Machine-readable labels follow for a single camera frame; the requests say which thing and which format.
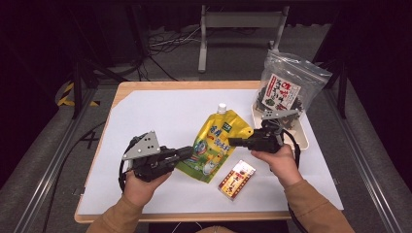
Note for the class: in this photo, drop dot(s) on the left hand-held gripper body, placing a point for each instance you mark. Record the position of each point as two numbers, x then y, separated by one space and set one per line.
145 155

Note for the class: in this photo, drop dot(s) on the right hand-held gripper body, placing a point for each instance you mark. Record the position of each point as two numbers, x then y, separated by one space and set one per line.
267 140

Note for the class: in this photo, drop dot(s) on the yellow spout pouch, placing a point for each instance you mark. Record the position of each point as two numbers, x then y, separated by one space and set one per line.
213 142

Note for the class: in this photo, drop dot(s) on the white divided tray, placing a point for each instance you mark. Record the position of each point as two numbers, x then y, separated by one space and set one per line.
299 134

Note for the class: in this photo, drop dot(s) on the red and yellow box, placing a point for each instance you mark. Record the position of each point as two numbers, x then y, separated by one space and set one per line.
236 179

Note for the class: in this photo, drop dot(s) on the clear bag of dried seaweed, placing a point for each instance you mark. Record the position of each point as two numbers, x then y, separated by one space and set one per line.
291 84

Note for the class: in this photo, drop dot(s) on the person's right hand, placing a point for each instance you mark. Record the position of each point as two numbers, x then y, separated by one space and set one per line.
283 166

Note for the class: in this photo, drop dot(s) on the person's left hand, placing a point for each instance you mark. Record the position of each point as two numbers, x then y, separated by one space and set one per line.
139 191

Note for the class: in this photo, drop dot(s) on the black tripod stand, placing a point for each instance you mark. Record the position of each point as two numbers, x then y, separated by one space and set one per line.
77 84
341 87

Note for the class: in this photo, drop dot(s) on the yellow and black tape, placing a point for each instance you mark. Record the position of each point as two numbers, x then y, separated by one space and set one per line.
66 93

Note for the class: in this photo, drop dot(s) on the grey metal stand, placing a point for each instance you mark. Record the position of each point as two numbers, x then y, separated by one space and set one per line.
239 19

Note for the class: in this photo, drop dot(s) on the aluminium floor rail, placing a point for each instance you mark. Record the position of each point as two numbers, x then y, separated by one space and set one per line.
362 155
48 174

